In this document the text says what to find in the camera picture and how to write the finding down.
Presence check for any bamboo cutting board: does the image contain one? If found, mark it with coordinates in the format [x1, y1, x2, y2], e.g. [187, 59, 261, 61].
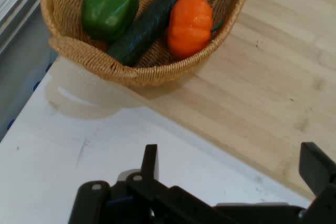
[133, 0, 336, 201]

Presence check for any dark green cucumber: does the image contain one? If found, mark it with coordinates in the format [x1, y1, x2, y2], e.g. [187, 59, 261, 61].
[107, 0, 208, 67]

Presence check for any aluminium wall rail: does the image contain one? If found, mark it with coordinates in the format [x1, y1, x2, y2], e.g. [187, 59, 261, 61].
[0, 0, 45, 51]

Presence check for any woven wicker basket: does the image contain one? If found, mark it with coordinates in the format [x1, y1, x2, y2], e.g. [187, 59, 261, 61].
[40, 0, 258, 88]

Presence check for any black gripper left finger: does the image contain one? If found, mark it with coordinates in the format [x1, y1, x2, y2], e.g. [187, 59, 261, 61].
[68, 144, 232, 224]

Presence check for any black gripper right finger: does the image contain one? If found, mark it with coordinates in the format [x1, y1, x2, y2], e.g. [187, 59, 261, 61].
[298, 142, 336, 224]

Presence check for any orange-red tomato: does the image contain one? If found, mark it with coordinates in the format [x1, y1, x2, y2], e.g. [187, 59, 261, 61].
[167, 0, 225, 59]

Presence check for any green bell pepper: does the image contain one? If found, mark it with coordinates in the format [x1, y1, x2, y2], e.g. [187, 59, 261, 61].
[81, 0, 140, 41]

